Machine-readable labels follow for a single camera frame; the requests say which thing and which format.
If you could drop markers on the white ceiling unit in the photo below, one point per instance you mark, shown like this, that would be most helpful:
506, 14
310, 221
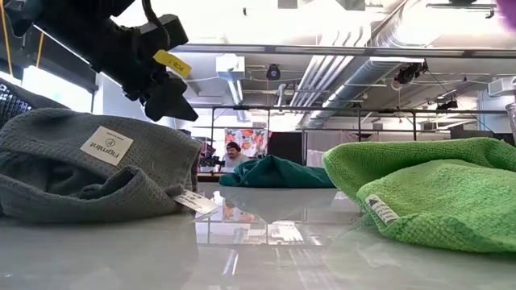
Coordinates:
230, 66

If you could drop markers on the lime green towel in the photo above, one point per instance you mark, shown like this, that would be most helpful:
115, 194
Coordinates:
443, 201

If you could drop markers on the person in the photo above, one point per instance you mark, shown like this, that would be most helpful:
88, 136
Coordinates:
235, 159

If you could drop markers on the silver ventilation duct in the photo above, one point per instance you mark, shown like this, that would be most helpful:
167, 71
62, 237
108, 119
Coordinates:
363, 80

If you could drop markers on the black overhead camera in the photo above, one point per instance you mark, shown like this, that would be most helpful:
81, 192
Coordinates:
273, 72

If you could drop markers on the dark gray waffle towel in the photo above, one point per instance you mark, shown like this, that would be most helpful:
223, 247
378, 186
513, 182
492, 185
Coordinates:
161, 161

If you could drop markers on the floral poster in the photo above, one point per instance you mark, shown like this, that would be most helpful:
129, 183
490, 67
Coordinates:
250, 141

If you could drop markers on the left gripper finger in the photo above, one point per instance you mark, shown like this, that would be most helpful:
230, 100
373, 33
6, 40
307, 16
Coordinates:
169, 100

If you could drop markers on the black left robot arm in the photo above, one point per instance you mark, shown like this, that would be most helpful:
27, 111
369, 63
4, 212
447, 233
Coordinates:
60, 20

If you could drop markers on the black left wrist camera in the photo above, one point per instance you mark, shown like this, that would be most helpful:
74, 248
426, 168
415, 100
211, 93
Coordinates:
165, 32

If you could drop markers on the dark green towel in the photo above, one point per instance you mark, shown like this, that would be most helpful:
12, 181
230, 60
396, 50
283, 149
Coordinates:
278, 175

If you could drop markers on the thin black background frame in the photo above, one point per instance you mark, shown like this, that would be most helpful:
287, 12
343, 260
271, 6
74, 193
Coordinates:
363, 110

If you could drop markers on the clear plastic bin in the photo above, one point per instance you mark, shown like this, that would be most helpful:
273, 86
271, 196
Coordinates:
512, 121

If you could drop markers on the yellow tag label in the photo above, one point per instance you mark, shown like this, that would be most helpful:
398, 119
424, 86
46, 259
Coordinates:
173, 63

